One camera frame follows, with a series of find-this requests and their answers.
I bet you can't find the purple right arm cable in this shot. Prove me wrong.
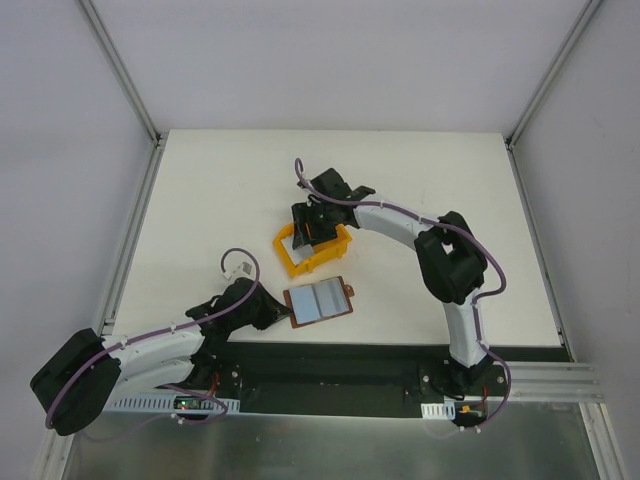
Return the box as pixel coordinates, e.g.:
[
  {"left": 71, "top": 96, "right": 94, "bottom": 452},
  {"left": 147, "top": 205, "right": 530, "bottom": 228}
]
[{"left": 293, "top": 158, "right": 507, "bottom": 361}]

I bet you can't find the right white cable duct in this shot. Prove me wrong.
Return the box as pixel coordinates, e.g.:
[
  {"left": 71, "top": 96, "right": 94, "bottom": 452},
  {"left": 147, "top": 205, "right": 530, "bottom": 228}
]
[{"left": 420, "top": 401, "right": 456, "bottom": 421}]

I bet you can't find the brown leather card holder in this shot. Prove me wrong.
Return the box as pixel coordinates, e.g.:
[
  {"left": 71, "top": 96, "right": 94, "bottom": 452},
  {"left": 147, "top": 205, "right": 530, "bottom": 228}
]
[{"left": 283, "top": 276, "right": 355, "bottom": 329}]

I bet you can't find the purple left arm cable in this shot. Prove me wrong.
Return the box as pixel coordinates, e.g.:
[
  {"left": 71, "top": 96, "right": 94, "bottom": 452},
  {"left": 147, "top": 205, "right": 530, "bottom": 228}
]
[{"left": 44, "top": 248, "right": 261, "bottom": 429}]

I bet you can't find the yellow plastic bin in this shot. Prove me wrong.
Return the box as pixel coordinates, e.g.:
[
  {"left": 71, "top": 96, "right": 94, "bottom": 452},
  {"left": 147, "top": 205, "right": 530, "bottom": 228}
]
[{"left": 272, "top": 223, "right": 352, "bottom": 278}]

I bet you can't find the left white cable duct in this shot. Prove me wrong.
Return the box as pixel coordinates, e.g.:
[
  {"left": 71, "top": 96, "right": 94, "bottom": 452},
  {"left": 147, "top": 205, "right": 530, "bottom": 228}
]
[{"left": 104, "top": 393, "right": 240, "bottom": 415}]

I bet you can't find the aluminium frame post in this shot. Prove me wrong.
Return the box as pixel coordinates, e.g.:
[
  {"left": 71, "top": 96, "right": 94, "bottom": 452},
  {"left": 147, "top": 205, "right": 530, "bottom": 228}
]
[
  {"left": 504, "top": 0, "right": 605, "bottom": 151},
  {"left": 75, "top": 0, "right": 164, "bottom": 147}
]

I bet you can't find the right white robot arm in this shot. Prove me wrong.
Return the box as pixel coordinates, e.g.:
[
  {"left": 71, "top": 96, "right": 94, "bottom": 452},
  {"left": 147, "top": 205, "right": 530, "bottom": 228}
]
[{"left": 292, "top": 159, "right": 492, "bottom": 400}]

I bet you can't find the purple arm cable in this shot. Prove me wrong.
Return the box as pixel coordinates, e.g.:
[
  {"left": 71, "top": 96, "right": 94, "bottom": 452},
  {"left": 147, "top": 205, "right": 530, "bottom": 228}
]
[
  {"left": 44, "top": 248, "right": 261, "bottom": 429},
  {"left": 293, "top": 158, "right": 507, "bottom": 361}
]

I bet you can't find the right aluminium frame post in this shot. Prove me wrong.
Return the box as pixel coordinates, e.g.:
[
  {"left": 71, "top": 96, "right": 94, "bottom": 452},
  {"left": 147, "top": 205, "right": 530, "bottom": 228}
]
[{"left": 504, "top": 0, "right": 605, "bottom": 151}]

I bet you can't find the left aluminium frame post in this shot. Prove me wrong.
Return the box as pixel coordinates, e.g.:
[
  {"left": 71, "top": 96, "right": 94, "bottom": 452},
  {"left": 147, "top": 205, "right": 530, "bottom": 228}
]
[{"left": 75, "top": 0, "right": 164, "bottom": 147}]

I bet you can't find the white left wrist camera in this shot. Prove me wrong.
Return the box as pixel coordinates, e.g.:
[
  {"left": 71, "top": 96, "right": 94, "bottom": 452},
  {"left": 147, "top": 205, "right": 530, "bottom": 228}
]
[{"left": 222, "top": 261, "right": 255, "bottom": 283}]

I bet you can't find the white cable duct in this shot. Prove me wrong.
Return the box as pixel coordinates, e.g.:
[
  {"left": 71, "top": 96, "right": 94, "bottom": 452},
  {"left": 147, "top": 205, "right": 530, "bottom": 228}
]
[
  {"left": 104, "top": 393, "right": 240, "bottom": 415},
  {"left": 420, "top": 401, "right": 456, "bottom": 421}
]

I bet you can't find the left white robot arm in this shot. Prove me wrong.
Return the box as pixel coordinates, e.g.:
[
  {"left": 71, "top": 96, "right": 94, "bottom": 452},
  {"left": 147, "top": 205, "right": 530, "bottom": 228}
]
[{"left": 30, "top": 278, "right": 292, "bottom": 436}]

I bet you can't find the aluminium front rail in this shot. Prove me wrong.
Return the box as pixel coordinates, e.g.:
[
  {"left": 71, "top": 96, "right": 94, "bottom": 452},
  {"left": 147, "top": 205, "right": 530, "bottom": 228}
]
[{"left": 63, "top": 364, "right": 607, "bottom": 402}]

